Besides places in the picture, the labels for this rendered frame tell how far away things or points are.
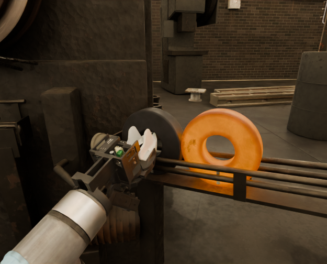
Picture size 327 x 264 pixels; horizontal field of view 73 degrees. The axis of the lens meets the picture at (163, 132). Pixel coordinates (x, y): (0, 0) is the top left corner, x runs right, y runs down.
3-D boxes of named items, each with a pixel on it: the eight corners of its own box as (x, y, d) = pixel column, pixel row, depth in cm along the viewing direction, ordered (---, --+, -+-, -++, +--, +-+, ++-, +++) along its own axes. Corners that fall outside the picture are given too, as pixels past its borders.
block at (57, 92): (64, 157, 75) (52, 86, 67) (88, 156, 76) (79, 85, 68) (53, 174, 65) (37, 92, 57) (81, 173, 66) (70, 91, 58)
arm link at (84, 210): (97, 249, 33) (60, 230, 37) (115, 223, 37) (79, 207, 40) (79, 220, 29) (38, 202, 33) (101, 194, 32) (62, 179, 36)
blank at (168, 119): (125, 106, 54) (116, 109, 51) (184, 107, 47) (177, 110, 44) (133, 164, 59) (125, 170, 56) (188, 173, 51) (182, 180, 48)
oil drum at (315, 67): (275, 124, 285) (289, 50, 254) (318, 123, 291) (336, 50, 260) (309, 143, 229) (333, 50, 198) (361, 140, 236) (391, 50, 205)
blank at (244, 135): (183, 107, 47) (177, 111, 44) (265, 107, 39) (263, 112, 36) (188, 173, 51) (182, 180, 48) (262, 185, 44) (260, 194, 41)
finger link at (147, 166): (161, 149, 46) (138, 180, 40) (162, 154, 47) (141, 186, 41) (142, 144, 48) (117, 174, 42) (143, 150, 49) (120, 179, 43)
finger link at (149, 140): (162, 118, 47) (139, 144, 41) (166, 139, 51) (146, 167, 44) (149, 116, 48) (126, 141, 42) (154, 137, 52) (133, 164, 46)
